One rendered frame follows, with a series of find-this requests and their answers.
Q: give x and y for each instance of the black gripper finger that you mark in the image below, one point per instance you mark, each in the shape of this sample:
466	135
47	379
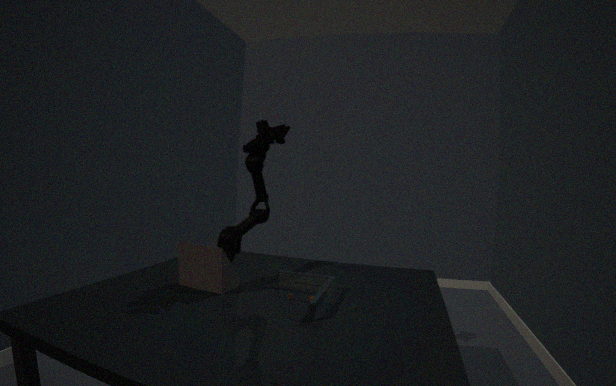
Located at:
283	133
274	131

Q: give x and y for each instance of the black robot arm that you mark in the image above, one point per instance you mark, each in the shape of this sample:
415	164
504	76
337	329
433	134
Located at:
232	235

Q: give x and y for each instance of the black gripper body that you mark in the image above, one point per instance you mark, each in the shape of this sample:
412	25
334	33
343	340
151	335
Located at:
263	139

